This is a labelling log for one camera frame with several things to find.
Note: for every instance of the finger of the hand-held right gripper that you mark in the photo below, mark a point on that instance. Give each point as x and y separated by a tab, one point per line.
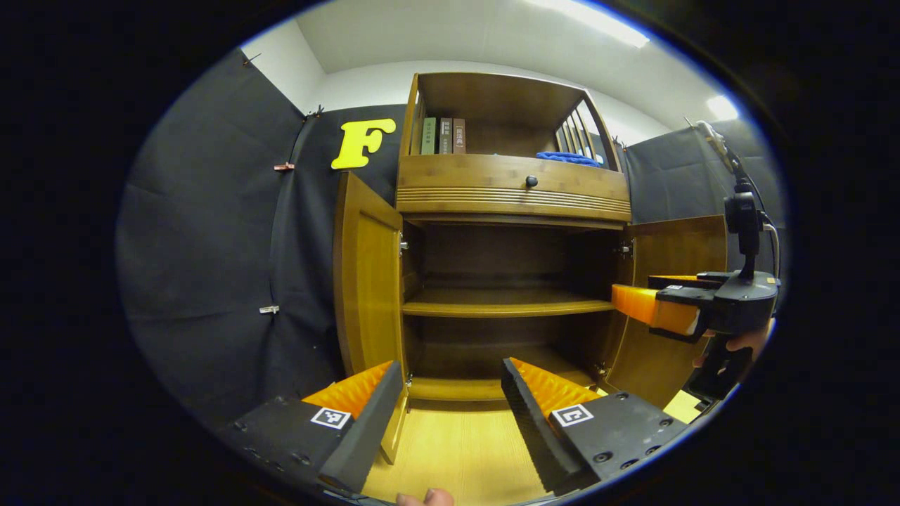
692	280
650	306

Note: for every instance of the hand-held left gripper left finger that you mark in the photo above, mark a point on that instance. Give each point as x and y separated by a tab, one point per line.
365	429

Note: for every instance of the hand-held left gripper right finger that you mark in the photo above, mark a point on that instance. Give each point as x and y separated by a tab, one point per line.
534	436

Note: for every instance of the wooden shoe cabinet door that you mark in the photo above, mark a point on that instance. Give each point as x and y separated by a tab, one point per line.
668	246
369	281

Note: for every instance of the wooden double-door shoe cabinet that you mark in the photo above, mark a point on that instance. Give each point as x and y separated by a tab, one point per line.
506	105

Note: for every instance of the wooden cabinet drawer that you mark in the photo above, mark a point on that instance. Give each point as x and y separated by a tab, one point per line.
478	179

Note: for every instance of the black backdrop cloth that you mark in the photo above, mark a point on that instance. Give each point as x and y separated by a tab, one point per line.
204	246
675	183

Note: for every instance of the wooden inner shelf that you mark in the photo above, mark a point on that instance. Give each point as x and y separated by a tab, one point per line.
506	303

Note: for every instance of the blue folded cloth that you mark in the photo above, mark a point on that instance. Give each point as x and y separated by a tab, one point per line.
568	159

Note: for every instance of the small ceiling light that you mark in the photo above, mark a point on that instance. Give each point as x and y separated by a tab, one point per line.
722	107

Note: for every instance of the brown book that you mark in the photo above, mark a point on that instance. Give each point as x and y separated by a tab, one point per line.
459	136

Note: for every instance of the dark grey book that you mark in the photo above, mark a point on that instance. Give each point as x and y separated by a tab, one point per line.
445	136

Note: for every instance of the long ceiling light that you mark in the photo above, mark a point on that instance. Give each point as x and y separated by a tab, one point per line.
598	17

